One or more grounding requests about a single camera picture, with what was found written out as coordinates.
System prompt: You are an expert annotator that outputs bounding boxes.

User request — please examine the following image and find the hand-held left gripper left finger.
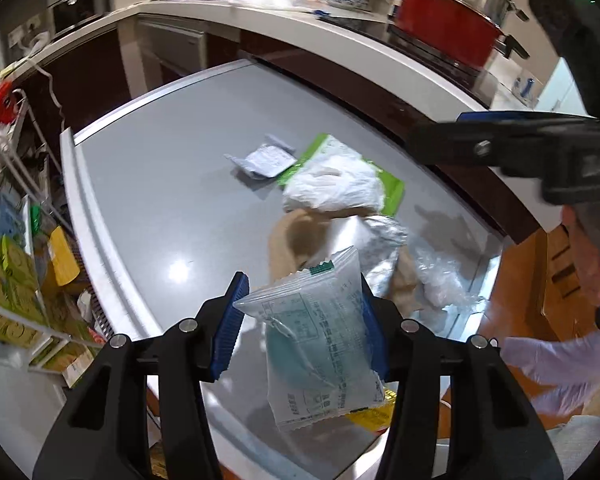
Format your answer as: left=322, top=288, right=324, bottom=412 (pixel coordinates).
left=32, top=272, right=251, bottom=480

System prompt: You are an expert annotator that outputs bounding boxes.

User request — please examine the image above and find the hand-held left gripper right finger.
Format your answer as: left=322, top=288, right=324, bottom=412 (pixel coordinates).
left=359, top=272, right=563, bottom=480

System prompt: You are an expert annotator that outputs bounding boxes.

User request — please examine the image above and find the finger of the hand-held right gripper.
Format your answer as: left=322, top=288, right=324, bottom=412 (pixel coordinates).
left=410, top=112, right=600, bottom=176

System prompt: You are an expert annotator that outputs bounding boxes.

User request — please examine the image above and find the clear snack packet teal print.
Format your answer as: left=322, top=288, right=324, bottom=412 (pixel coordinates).
left=232, top=246, right=387, bottom=432

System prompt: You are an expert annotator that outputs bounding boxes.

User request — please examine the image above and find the green snack bag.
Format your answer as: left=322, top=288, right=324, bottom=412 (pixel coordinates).
left=279, top=132, right=406, bottom=217

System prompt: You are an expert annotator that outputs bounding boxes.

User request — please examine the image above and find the person's right hand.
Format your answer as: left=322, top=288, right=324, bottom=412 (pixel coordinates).
left=561, top=206, right=600, bottom=307

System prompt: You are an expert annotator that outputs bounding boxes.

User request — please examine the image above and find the yellow packet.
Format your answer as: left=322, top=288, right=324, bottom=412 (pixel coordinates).
left=346, top=389, right=397, bottom=434

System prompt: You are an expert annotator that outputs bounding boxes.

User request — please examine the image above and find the clear plastic wrap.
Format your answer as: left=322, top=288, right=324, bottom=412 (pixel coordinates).
left=410, top=242, right=487, bottom=312

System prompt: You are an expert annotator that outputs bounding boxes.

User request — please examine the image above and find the silver foil bag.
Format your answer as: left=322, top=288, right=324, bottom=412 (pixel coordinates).
left=325, top=214, right=409, bottom=297

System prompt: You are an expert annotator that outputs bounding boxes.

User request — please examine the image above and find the black cooktop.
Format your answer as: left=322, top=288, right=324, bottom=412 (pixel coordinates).
left=325, top=12, right=506, bottom=106

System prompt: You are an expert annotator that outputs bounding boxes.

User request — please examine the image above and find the red pot with steel lid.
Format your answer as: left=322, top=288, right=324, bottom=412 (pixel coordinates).
left=387, top=0, right=529, bottom=72

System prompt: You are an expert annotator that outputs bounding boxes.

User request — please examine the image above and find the white plastic bag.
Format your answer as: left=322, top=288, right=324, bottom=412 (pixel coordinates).
left=282, top=139, right=387, bottom=214

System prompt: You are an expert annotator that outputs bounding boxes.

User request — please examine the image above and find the light purple glove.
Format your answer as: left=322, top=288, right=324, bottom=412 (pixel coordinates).
left=501, top=331, right=600, bottom=417

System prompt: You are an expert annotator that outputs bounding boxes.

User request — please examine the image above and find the stack of yellow-green boxes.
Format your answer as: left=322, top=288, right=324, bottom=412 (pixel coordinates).
left=0, top=225, right=98, bottom=386

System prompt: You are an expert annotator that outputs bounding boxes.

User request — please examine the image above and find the light grey cloth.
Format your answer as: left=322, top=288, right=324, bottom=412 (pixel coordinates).
left=547, top=414, right=600, bottom=480

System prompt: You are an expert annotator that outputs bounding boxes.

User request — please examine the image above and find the white cloth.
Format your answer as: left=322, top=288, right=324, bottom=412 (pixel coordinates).
left=228, top=0, right=313, bottom=12

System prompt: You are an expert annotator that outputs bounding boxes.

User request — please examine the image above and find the white kitchen counter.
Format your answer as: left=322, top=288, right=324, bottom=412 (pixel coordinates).
left=7, top=0, right=491, bottom=113

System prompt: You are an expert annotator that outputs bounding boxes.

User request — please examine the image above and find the red plastic item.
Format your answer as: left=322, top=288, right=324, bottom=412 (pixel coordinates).
left=0, top=82, right=27, bottom=124

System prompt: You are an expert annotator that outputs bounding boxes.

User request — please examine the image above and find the white wire rack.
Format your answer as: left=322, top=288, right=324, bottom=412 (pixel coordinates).
left=0, top=87, right=111, bottom=388

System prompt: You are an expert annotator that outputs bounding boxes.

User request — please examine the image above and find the white cable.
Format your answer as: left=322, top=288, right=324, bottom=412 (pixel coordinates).
left=24, top=34, right=67, bottom=133

